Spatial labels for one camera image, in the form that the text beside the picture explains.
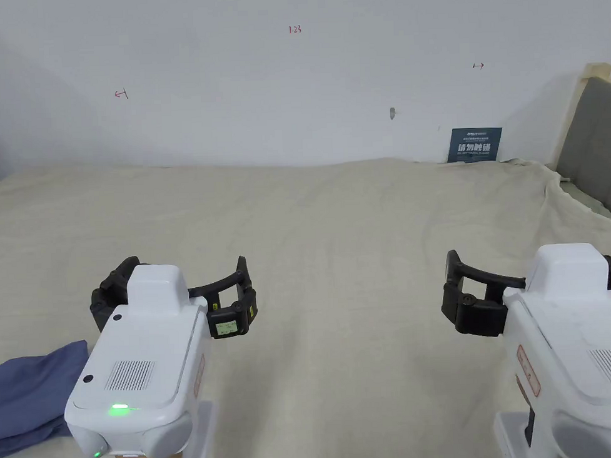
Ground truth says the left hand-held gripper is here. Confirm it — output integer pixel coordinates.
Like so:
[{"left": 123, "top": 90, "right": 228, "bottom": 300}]
[{"left": 59, "top": 252, "right": 264, "bottom": 458}]

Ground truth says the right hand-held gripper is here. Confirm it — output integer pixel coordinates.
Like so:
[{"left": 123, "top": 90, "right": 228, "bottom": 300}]
[{"left": 439, "top": 242, "right": 611, "bottom": 458}]

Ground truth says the grey padded headboard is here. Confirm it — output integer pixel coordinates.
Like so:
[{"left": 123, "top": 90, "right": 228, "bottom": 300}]
[{"left": 541, "top": 62, "right": 611, "bottom": 234}]

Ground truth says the dark blue garment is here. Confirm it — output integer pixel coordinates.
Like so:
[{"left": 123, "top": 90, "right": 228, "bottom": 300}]
[{"left": 0, "top": 338, "right": 95, "bottom": 458}]

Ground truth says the dark blue sign card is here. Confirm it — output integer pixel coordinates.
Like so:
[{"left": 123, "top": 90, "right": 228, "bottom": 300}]
[{"left": 445, "top": 126, "right": 505, "bottom": 165}]

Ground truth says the bed with beige sheet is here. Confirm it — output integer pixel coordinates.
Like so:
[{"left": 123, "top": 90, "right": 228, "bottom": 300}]
[{"left": 0, "top": 145, "right": 611, "bottom": 458}]

